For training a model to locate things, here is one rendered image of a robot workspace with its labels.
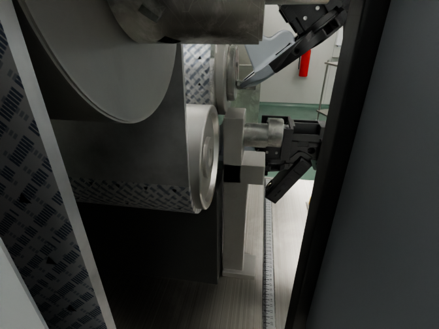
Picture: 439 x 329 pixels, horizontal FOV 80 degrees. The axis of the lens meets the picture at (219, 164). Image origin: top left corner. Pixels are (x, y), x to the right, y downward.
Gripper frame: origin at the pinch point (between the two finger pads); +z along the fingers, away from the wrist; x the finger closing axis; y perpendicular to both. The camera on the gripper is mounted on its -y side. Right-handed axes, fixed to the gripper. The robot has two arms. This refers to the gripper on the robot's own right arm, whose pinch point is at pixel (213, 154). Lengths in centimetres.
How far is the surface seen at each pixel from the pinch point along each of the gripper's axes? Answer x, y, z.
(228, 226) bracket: 11.3, -7.6, -4.5
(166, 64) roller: 27.7, 19.7, -2.0
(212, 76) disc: 13.3, 16.6, -2.4
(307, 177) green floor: -185, -109, -59
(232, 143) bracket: 12.1, 7.7, -4.8
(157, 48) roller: 28.9, 20.7, -2.0
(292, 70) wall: -444, -46, -59
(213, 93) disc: 13.3, 14.6, -2.4
